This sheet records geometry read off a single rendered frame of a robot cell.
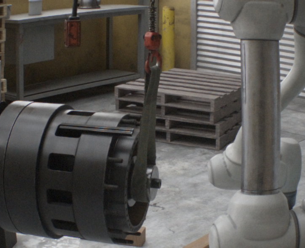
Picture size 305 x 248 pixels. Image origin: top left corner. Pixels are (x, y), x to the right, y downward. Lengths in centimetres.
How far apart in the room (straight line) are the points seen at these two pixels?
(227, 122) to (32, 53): 234
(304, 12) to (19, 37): 559
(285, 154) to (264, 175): 32
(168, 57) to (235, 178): 701
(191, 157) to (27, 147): 344
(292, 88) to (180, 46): 741
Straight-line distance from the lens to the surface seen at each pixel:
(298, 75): 175
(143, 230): 404
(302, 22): 163
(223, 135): 606
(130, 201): 258
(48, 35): 736
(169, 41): 879
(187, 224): 438
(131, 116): 259
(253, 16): 155
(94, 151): 240
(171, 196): 487
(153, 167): 256
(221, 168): 186
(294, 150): 191
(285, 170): 191
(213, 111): 585
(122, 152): 244
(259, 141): 158
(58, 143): 246
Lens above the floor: 171
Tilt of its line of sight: 15 degrees down
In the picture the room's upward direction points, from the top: straight up
